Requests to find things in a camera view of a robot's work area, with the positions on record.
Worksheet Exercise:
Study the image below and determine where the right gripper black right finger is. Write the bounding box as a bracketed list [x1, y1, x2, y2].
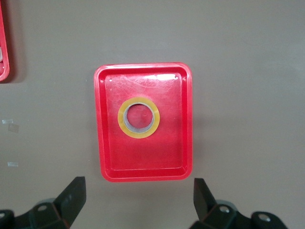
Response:
[190, 178, 288, 229]

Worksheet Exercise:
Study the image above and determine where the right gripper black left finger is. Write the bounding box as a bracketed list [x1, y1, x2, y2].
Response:
[0, 176, 87, 229]

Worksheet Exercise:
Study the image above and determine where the yellow packing tape roll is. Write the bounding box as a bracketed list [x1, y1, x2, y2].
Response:
[117, 96, 161, 139]

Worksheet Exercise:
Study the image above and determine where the empty red plastic tray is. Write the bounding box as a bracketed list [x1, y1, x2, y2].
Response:
[93, 62, 193, 183]

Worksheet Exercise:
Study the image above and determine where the red tray holding fittings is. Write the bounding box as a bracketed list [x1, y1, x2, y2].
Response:
[0, 0, 10, 83]

